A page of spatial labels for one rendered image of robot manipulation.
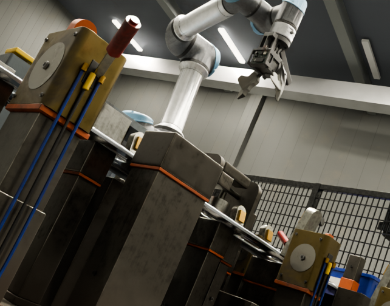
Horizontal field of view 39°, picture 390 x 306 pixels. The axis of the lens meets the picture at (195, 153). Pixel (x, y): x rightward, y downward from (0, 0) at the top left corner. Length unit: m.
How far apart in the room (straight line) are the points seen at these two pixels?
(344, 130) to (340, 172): 0.97
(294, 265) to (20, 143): 0.66
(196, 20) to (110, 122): 0.82
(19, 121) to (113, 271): 0.25
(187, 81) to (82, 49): 1.30
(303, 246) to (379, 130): 10.94
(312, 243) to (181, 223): 0.37
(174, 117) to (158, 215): 1.11
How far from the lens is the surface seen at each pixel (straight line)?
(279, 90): 1.59
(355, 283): 1.95
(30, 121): 0.71
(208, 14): 1.84
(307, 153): 12.19
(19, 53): 1.28
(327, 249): 1.15
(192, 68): 2.03
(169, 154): 0.84
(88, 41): 0.73
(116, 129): 1.17
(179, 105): 1.95
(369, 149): 11.92
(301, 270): 1.15
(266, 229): 1.57
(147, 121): 1.84
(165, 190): 0.84
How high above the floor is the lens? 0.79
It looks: 16 degrees up
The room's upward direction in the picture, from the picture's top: 24 degrees clockwise
